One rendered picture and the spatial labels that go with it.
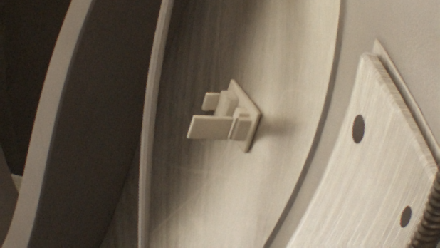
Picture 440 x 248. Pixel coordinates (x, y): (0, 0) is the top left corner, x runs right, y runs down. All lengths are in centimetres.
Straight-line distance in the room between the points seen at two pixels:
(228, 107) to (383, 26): 12
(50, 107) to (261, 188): 11
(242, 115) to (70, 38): 9
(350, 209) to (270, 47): 11
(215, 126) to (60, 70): 9
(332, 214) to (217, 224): 11
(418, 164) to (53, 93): 25
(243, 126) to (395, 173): 14
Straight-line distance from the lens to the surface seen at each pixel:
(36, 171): 103
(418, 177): 81
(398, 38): 85
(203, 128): 94
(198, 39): 98
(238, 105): 95
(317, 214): 88
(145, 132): 95
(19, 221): 108
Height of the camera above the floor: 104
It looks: 5 degrees down
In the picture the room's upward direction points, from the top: 5 degrees clockwise
